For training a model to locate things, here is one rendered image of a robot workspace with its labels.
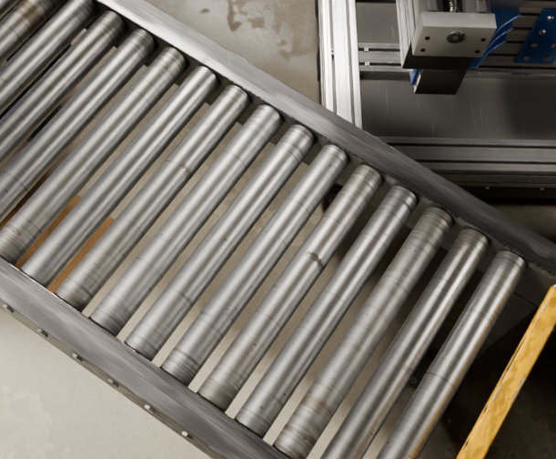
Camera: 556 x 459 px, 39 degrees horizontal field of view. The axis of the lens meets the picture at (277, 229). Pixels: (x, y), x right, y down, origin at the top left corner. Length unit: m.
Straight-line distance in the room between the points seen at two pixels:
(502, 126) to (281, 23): 0.75
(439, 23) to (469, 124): 0.62
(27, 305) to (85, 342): 0.10
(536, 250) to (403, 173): 0.24
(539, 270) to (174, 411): 0.59
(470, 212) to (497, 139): 0.79
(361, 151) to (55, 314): 0.54
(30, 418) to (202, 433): 0.93
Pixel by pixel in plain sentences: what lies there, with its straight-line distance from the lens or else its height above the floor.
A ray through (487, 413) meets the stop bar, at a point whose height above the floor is 0.82.
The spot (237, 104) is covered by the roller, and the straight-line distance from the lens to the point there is 1.29.
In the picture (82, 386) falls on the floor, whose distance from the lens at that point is 1.96.
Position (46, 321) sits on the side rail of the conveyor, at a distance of 1.17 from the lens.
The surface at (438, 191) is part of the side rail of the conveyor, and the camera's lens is 1.25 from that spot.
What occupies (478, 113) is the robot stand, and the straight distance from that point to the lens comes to 2.07.
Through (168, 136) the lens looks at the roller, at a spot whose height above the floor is 0.79.
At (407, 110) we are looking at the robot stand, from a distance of 2.03.
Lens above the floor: 1.89
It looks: 67 degrees down
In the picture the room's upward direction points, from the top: 8 degrees clockwise
